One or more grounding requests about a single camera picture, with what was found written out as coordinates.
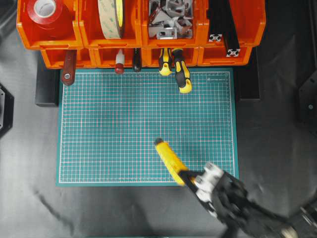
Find yellow black screwdriver handle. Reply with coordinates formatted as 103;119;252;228
172;48;192;94

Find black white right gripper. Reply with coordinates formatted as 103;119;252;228
178;162;247;220

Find orange container rack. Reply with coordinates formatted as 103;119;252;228
16;0;266;69

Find red tape roll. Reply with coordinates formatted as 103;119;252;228
27;0;73;39

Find green cutting mat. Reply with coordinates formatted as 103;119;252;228
56;67;239;186

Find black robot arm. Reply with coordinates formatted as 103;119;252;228
178;163;317;238

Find white red glue bottle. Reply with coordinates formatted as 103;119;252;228
114;49;125;74

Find yellow utility cutter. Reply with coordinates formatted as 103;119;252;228
154;138;188;186

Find metal corner brackets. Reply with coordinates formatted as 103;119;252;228
148;0;194;40

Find beige double-sided tape roll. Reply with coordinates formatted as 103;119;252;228
98;0;125;39

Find black aluminium extrusion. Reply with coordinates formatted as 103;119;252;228
208;0;222;42
218;0;241;57

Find dark brown handle tool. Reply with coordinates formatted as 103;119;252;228
132;48;142;72

